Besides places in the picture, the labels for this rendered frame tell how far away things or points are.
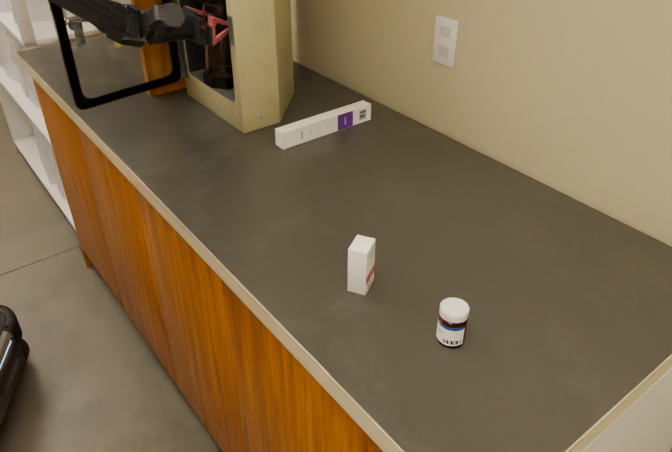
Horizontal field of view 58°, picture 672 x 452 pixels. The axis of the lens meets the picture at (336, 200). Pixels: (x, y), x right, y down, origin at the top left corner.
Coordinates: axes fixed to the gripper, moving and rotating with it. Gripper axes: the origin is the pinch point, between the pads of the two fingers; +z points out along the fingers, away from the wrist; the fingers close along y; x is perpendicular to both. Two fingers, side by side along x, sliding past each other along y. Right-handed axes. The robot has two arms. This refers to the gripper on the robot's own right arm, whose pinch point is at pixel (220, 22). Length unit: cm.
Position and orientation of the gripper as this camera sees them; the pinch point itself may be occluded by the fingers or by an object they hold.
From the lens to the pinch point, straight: 162.2
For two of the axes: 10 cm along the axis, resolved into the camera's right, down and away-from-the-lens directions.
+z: 7.6, -2.9, 5.9
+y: -6.5, -4.1, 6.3
